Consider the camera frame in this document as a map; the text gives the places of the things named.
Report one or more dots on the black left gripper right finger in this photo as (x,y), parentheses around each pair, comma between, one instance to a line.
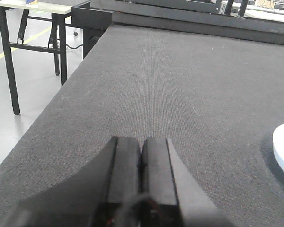
(177,200)

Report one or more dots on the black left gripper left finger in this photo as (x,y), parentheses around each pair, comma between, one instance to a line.
(88,198)

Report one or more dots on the dark grey fabric mat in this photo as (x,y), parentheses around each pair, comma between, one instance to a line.
(218,99)

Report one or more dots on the black cabinet box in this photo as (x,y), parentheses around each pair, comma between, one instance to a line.
(93,22)

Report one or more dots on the white table with black legs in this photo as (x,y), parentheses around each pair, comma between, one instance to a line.
(51,40)

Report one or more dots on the black metal frame rail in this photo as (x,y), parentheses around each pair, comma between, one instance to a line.
(184,16)

